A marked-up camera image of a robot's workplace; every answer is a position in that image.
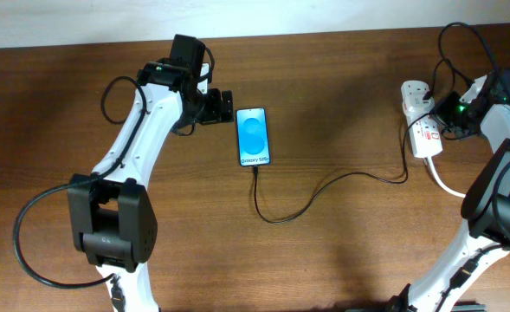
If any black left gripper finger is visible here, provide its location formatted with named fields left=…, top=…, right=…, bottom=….
left=200, top=88, right=222, bottom=126
left=221, top=91, right=234, bottom=122

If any blue screen smartphone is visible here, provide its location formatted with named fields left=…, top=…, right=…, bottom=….
left=236, top=107, right=271, bottom=166

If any black USB charging cable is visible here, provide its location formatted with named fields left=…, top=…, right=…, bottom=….
left=251, top=57, right=457, bottom=225

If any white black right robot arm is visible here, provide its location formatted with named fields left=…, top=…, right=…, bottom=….
left=384, top=70, right=510, bottom=311

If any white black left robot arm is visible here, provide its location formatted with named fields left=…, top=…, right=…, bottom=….
left=68, top=35, right=234, bottom=311

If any white USB charger adapter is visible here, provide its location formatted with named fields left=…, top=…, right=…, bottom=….
left=403, top=94, right=435, bottom=116

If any white power strip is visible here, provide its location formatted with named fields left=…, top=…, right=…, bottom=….
left=400, top=80, right=444, bottom=159

